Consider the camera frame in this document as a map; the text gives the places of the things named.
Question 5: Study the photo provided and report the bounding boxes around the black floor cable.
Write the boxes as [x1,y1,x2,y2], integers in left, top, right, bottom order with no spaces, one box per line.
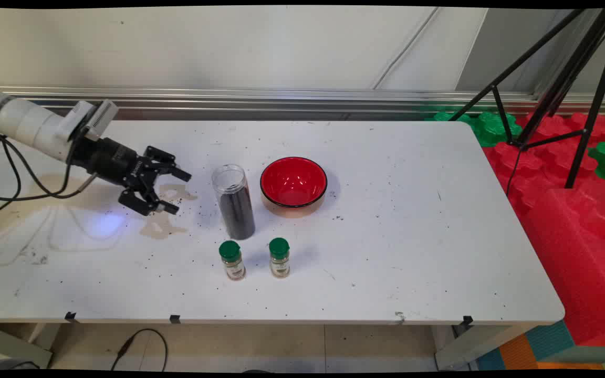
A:
[111,329,169,371]

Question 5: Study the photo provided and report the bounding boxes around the black camera tripod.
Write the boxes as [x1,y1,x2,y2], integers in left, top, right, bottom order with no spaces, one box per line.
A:
[448,8,605,196]

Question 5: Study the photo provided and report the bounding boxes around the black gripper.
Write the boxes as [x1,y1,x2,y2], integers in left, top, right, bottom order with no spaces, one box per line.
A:
[73,136,192,217]

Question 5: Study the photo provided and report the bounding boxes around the white wall cable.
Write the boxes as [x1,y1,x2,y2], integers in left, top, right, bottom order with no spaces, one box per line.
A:
[372,7,439,90]

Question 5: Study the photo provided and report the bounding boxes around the aluminium wall rail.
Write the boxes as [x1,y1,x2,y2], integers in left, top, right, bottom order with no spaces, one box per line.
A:
[0,87,605,121]

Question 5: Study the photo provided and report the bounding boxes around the blue orange foam mat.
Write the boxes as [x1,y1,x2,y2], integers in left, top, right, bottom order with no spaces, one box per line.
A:
[475,320,605,371]

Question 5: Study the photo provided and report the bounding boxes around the black seeds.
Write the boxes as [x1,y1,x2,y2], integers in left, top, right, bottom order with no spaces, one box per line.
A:
[217,188,255,239]

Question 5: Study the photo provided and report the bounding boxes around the grey table leg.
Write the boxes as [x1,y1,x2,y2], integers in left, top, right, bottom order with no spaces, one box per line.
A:
[0,323,62,369]
[434,323,540,371]

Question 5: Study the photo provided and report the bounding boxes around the clear plastic jar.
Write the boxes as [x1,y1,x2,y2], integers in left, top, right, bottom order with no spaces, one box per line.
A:
[211,164,256,240]

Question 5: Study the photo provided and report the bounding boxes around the green lid spice jar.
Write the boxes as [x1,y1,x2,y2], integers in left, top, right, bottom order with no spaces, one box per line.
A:
[218,240,247,281]
[268,237,291,279]

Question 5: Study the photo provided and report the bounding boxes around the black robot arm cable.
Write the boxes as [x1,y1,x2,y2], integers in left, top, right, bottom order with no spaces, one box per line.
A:
[0,134,97,221]

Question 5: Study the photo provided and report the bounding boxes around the red bowl black rim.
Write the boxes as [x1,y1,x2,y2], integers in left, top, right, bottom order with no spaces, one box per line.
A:
[259,156,328,218]

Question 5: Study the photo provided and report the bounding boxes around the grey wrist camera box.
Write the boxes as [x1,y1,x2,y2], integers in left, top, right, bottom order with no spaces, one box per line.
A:
[74,100,119,141]

